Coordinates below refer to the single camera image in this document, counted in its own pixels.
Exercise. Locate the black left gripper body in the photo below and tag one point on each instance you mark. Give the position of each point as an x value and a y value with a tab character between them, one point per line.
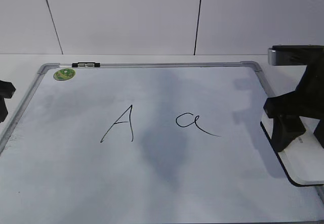
7	90

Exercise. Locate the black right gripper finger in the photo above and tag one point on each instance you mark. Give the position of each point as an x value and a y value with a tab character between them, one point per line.
285	129
319	133

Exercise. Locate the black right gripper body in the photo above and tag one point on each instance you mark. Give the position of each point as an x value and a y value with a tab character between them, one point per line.
306	100

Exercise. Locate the white eraser with black felt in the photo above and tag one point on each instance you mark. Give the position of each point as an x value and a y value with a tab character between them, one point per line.
302	159

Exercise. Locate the round green sticker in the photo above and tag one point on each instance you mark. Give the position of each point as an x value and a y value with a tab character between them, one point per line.
64	74

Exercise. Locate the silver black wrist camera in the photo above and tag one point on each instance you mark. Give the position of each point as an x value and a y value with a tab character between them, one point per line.
293	55

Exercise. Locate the white board with grey frame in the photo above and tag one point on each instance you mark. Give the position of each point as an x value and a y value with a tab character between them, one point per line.
147	145

